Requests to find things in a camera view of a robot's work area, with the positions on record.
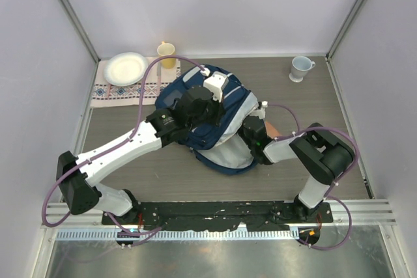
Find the tan leather wallet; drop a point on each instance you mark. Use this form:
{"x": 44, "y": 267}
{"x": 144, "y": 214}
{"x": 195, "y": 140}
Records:
{"x": 271, "y": 131}

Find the yellow mug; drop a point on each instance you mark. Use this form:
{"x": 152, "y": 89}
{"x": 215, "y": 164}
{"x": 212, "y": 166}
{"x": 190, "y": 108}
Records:
{"x": 166, "y": 49}

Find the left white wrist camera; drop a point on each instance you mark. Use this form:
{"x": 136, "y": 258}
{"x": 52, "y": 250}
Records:
{"x": 215, "y": 82}

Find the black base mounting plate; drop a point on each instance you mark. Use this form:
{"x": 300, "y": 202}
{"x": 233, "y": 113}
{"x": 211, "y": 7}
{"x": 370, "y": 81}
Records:
{"x": 223, "y": 216}

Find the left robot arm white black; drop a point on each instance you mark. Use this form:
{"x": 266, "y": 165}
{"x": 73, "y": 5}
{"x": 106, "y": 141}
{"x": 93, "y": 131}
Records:
{"x": 78, "y": 176}

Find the aluminium frame rail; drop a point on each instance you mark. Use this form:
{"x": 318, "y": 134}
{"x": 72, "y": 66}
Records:
{"x": 363, "y": 212}

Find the navy blue student backpack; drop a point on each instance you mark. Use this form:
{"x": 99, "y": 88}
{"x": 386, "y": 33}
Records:
{"x": 221, "y": 148}

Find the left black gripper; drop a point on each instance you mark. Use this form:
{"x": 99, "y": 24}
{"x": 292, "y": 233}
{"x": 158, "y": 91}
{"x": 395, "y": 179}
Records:
{"x": 220, "y": 112}

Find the white slotted cable duct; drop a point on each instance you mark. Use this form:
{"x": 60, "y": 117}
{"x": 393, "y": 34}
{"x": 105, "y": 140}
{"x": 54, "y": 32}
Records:
{"x": 239, "y": 234}

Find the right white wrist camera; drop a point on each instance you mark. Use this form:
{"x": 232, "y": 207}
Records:
{"x": 261, "y": 110}

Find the light blue footed cup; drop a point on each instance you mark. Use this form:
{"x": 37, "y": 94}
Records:
{"x": 300, "y": 66}

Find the pink handled table knife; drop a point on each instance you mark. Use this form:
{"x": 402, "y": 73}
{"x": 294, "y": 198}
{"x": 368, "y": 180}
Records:
{"x": 159, "y": 78}

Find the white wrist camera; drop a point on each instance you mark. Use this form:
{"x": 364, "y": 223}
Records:
{"x": 215, "y": 82}
{"x": 261, "y": 110}

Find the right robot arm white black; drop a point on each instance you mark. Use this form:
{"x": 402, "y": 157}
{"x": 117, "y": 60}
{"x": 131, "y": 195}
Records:
{"x": 324, "y": 155}

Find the patterned cloth placemat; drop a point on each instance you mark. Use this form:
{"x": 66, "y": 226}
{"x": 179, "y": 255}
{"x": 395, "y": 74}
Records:
{"x": 123, "y": 96}

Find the white paper plate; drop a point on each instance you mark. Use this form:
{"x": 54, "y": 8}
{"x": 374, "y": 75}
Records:
{"x": 125, "y": 69}

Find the pink handled fork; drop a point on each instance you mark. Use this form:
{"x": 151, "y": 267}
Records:
{"x": 108, "y": 90}

